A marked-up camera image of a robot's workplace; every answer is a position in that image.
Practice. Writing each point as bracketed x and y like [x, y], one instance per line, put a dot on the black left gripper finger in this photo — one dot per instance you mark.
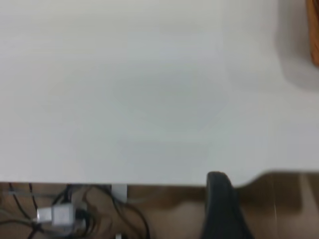
[221, 214]

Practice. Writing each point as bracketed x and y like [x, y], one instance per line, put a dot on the orange-brown wicker basket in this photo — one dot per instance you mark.
[314, 30]

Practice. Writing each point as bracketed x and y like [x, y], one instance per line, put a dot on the white table leg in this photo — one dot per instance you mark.
[119, 191]

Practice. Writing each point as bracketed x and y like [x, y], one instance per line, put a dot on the grey power adapter box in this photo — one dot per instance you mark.
[58, 214]

